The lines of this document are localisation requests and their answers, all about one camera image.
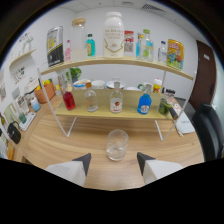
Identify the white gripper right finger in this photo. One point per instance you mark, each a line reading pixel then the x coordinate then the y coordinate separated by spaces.
pixel 158 170

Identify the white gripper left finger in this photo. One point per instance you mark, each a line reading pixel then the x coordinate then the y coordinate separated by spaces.
pixel 68 171

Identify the clear bottle white cap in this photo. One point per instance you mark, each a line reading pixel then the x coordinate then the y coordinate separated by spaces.
pixel 116 101

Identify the soda water can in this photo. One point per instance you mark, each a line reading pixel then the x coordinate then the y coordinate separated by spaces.
pixel 55 46

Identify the clear glass tumbler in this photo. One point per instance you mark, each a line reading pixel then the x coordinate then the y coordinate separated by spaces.
pixel 117 146

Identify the white notebook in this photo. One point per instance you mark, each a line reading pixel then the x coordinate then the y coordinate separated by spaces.
pixel 185 125

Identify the black chair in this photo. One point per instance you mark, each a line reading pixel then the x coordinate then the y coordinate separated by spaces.
pixel 208 130

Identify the white tray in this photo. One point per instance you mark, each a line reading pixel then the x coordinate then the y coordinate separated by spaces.
pixel 27 121

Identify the black bag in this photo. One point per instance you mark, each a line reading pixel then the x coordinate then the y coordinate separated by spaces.
pixel 14 132

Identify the orange printed leaflet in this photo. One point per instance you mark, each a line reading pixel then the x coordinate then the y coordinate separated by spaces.
pixel 175 104

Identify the red liquid bottle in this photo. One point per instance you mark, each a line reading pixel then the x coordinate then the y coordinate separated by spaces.
pixel 69 100

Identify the clear bottle orange cap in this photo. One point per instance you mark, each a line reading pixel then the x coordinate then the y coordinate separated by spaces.
pixel 91 101

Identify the small dark jars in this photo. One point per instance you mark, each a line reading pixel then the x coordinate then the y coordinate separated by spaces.
pixel 170 92

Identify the orange basket with fruit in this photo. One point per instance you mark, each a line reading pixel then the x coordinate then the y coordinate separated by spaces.
pixel 45 93

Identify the wooden two-tier shelf rack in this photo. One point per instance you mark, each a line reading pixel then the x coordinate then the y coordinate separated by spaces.
pixel 110 100

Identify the white bottle red cap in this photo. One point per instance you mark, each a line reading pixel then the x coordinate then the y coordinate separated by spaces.
pixel 157 86

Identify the white mug with greens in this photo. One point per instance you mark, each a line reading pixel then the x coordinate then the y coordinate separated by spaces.
pixel 142 86

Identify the blue rimmed bowl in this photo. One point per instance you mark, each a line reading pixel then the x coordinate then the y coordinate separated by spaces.
pixel 79 85

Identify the white bowl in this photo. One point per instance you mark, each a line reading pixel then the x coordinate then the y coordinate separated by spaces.
pixel 98 84

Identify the white kitchen appliance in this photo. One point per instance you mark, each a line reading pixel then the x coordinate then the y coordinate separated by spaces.
pixel 31 86

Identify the wide patterned bowl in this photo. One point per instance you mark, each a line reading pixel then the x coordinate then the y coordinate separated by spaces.
pixel 110 85

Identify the potted green plant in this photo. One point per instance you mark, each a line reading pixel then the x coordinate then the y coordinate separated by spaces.
pixel 75 73

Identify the brown door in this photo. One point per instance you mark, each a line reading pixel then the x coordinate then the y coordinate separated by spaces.
pixel 204 76

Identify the small water bottle blue cap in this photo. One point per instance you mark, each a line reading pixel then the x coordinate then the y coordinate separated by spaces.
pixel 162 53

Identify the yellow cartoon can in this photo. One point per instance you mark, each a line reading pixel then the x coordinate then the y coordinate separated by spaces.
pixel 175 54

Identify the pink liquid bottle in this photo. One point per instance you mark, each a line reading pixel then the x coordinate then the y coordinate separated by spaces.
pixel 68 52

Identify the clear bottle green cap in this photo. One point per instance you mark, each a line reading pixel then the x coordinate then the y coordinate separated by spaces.
pixel 147 48

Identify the teal liquid bottle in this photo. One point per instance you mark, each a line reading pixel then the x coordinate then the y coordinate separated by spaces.
pixel 90 46

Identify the glass jar cork lid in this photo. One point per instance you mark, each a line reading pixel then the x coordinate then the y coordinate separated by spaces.
pixel 79 40

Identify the white vase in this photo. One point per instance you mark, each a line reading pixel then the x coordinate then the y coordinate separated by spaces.
pixel 28 43

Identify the large white bottle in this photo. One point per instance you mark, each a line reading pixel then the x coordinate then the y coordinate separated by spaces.
pixel 113 36

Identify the colourful wall sticker cluster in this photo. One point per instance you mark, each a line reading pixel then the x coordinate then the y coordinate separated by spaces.
pixel 19 75

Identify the wooden wall shelf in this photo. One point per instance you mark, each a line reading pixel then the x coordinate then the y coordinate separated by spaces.
pixel 22 57

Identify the grey wall poster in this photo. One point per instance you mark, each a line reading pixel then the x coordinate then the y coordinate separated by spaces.
pixel 129 46

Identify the red wall poster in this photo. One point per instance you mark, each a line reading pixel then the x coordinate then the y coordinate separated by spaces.
pixel 129 36

